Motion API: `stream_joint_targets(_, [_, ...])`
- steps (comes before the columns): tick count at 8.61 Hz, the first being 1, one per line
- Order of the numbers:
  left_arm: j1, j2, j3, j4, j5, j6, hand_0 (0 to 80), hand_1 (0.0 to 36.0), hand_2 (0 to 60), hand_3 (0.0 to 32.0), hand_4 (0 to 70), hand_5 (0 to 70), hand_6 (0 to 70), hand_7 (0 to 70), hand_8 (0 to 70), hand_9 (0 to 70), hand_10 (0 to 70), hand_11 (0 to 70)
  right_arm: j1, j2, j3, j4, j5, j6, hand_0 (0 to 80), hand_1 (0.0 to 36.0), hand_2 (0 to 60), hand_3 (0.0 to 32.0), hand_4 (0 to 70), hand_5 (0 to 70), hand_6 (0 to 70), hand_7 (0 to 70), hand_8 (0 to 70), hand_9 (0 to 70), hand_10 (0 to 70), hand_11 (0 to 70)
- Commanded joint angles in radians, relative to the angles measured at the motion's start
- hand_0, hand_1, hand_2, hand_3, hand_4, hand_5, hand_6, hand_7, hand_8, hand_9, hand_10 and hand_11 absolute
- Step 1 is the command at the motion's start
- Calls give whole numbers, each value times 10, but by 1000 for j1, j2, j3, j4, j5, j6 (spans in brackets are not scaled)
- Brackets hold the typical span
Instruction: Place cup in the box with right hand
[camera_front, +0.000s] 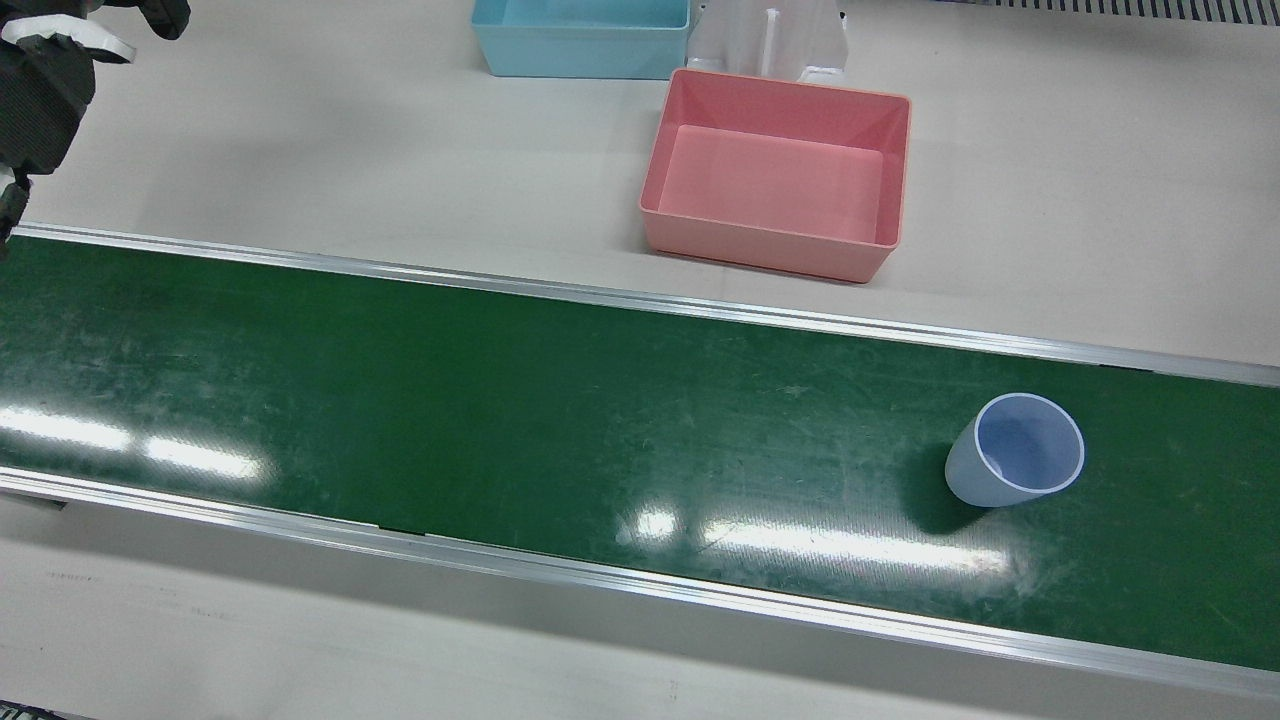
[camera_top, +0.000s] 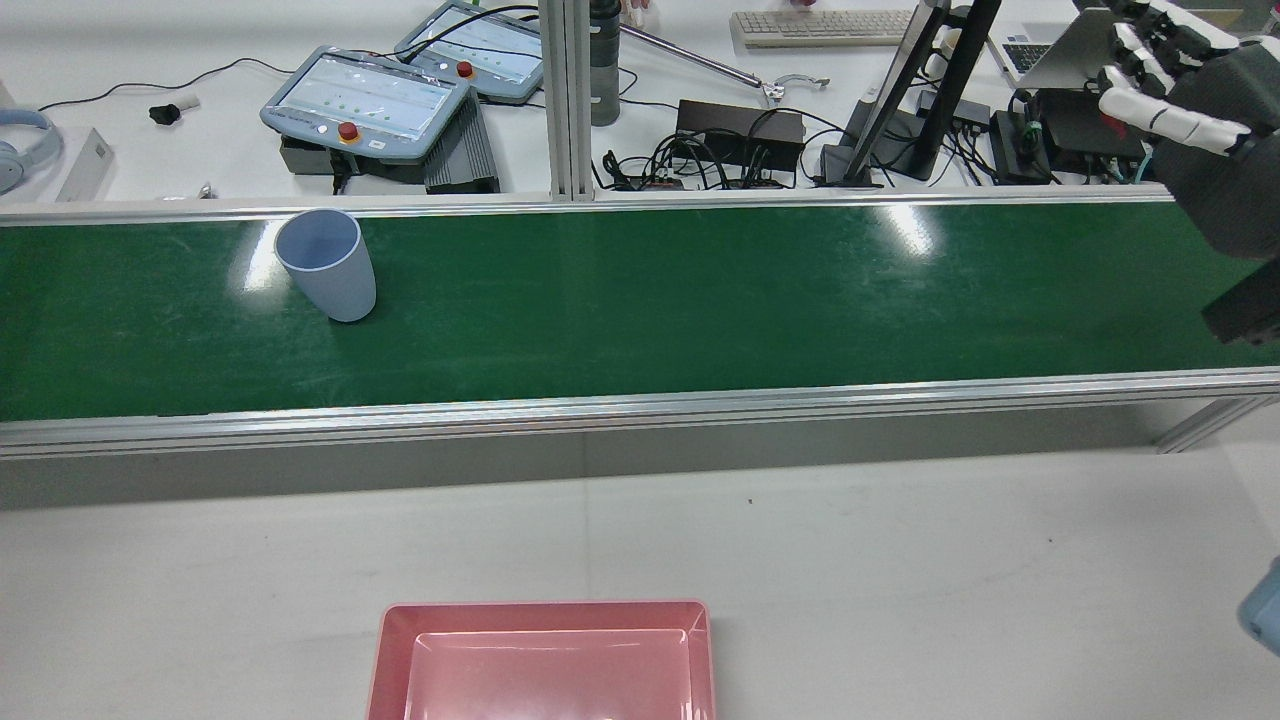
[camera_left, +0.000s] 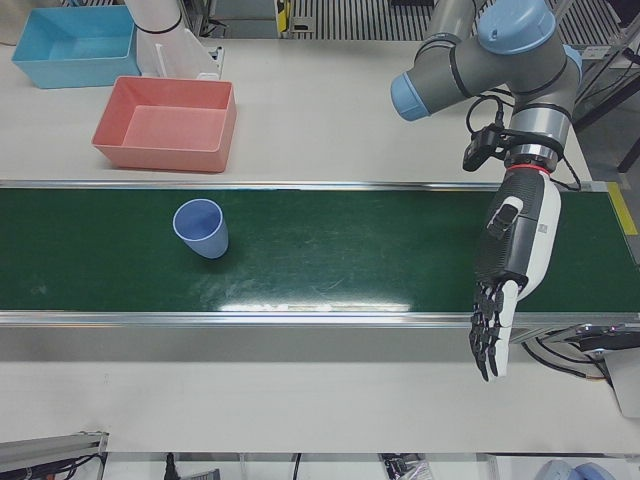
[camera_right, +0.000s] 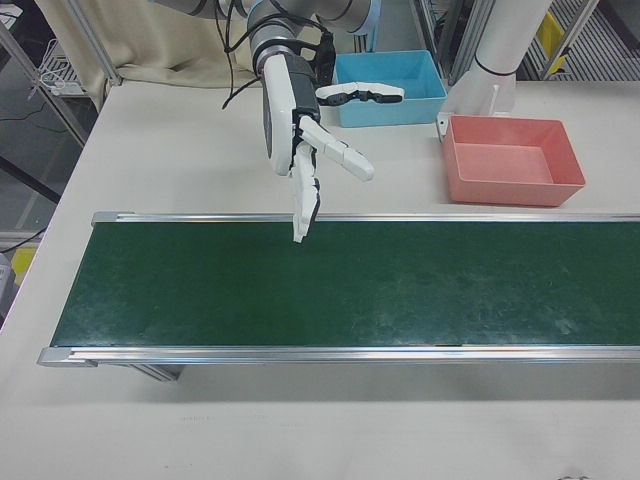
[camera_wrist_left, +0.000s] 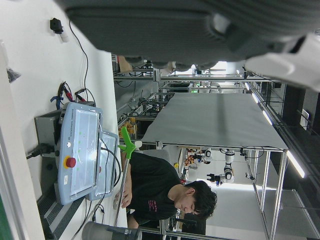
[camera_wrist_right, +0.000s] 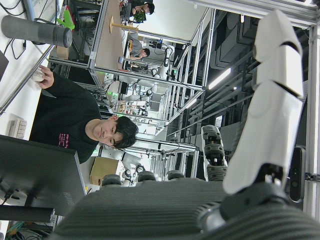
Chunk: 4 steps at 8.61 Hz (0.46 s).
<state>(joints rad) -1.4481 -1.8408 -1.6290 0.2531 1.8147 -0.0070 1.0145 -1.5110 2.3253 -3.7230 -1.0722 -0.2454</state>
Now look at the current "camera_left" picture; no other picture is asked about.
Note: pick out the robot hand black white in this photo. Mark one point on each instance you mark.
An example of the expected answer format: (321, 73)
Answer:
(520, 240)

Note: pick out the blue plastic cup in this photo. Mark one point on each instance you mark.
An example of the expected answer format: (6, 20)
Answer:
(210, 245)

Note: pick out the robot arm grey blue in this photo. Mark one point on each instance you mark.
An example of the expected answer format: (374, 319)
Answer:
(510, 65)

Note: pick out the pink plastic box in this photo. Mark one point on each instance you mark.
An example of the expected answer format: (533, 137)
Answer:
(170, 130)

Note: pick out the light blue plastic box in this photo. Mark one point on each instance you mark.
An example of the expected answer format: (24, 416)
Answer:
(75, 75)

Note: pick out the grey metal plate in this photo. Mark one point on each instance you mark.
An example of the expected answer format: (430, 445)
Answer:
(625, 385)

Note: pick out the green belt conveyor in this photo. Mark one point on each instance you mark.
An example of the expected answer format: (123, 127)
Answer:
(320, 250)

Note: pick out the light blue headphones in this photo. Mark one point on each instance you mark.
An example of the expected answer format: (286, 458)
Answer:
(560, 472)

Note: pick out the small bag of parts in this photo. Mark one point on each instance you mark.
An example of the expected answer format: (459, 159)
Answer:
(405, 467)

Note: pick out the black plug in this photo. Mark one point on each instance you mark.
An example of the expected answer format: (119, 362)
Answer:
(172, 467)

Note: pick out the aluminium extrusion bar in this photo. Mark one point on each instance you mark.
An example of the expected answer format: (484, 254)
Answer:
(50, 447)

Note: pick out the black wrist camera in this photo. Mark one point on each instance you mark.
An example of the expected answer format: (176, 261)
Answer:
(477, 147)

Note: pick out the yellow black bracket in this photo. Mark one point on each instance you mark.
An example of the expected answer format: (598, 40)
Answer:
(284, 15)

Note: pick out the white pedestal stand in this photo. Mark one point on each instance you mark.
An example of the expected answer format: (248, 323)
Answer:
(170, 50)

